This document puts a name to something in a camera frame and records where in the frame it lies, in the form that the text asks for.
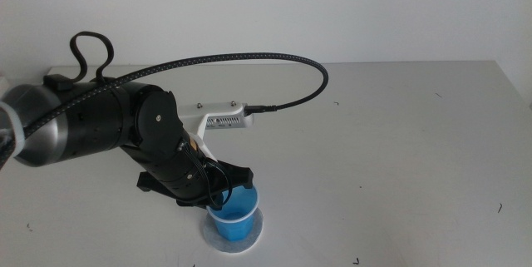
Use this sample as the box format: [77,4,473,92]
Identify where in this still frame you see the blue plastic cup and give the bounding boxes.
[205,185,260,243]

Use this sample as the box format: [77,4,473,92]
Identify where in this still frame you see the white wrist camera with mount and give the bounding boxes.
[177,101,255,163]

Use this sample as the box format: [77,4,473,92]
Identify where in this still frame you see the round white cup mat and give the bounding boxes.
[202,206,264,255]

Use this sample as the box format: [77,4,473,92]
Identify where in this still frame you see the smooth black looped cable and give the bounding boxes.
[69,31,116,86]

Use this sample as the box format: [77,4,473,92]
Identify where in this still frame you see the thin black gripper wires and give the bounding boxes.
[177,137,233,212]

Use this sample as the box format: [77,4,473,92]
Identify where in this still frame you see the braided black camera cable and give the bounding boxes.
[0,52,330,171]

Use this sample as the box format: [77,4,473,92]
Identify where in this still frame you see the white cable strap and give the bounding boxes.
[0,100,27,161]

